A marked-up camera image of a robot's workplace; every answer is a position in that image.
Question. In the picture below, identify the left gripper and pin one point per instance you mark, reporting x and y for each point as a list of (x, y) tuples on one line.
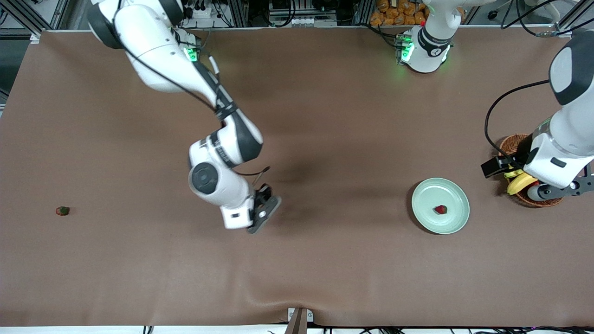
[(521, 154)]

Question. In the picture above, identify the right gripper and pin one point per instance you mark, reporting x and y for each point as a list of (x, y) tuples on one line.
[(263, 193)]

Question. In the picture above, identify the red strawberry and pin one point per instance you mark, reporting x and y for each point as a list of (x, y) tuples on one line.
[(441, 209), (62, 211)]

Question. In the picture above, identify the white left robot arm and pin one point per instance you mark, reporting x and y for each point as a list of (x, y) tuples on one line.
[(573, 120)]

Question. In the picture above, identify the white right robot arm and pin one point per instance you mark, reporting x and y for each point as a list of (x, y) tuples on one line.
[(153, 51)]

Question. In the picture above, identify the pale green round plate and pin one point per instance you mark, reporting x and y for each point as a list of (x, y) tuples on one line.
[(427, 218)]

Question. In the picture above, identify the white clamp plate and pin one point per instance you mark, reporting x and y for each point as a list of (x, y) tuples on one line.
[(310, 315)]

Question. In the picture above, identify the small green-tipped banana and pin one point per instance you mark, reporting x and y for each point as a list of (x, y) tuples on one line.
[(512, 173)]

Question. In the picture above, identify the brown wicker basket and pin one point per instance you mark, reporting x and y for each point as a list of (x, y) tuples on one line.
[(510, 141)]

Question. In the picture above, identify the large yellow banana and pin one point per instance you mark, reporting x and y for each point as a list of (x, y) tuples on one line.
[(519, 184)]

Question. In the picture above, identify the brown table mat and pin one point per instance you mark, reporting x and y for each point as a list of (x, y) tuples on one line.
[(297, 278)]

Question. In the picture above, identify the long white power strip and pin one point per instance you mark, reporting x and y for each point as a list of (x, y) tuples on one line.
[(301, 21)]

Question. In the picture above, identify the bag of orange buns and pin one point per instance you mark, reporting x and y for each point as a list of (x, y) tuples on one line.
[(394, 11)]

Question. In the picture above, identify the grey support post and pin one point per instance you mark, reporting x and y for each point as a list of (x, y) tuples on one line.
[(297, 324)]

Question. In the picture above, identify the aluminium frame strut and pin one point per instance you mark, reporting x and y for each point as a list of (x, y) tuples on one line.
[(568, 21), (23, 18)]

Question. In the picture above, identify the aluminium frame post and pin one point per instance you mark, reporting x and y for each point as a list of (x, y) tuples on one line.
[(237, 13)]

